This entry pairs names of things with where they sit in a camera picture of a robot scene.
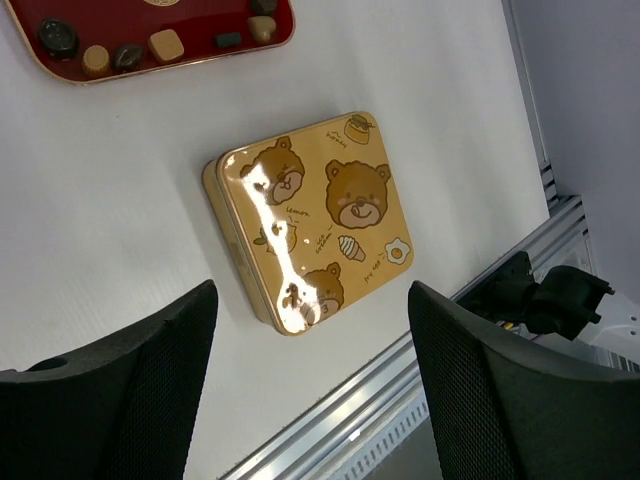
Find dark crumpled chocolate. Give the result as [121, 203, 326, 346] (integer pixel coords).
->
[112, 44, 146, 73]

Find cream heart chocolate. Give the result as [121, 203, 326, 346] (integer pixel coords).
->
[247, 16, 277, 45]

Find tan cylinder chocolate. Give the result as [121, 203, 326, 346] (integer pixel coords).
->
[81, 45, 110, 79]

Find gold chocolate box tray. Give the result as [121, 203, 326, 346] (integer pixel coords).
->
[201, 157, 279, 331]

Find red tray lid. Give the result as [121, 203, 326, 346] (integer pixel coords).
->
[1, 1, 296, 85]

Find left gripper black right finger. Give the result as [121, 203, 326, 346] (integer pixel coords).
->
[408, 281, 639, 479]

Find slotted cable duct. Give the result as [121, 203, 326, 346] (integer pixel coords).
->
[329, 396, 429, 480]

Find square metal plate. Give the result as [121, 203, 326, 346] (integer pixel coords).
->
[221, 111, 414, 336]

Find aluminium front rail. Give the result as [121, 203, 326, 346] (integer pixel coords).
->
[219, 194, 596, 480]

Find small dark flat chocolate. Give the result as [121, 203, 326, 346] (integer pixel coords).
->
[213, 32, 243, 49]

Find tan square chocolate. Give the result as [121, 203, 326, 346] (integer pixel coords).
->
[148, 29, 185, 64]

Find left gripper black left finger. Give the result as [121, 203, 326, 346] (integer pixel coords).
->
[1, 280, 218, 479]

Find dark round chocolate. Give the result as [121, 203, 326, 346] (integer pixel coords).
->
[37, 18, 79, 61]

